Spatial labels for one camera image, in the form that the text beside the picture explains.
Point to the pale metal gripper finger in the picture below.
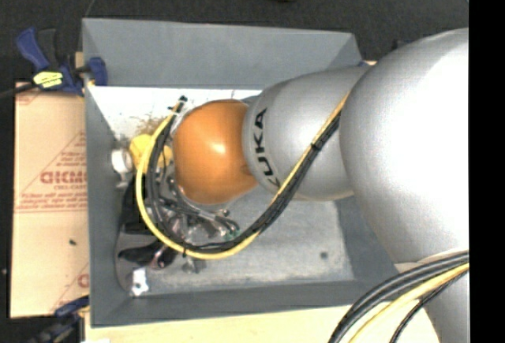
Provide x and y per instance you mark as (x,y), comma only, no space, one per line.
(193,265)

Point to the black shiny object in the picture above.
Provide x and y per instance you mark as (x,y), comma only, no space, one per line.
(132,211)

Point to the small white object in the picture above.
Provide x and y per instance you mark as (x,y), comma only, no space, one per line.
(139,283)

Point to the yellow rounded object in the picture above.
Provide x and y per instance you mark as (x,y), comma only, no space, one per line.
(141,148)

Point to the brown cardboard board, red print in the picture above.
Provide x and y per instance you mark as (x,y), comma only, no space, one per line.
(47,223)

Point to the grey metal bin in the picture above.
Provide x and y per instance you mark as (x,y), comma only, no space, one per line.
(221,53)

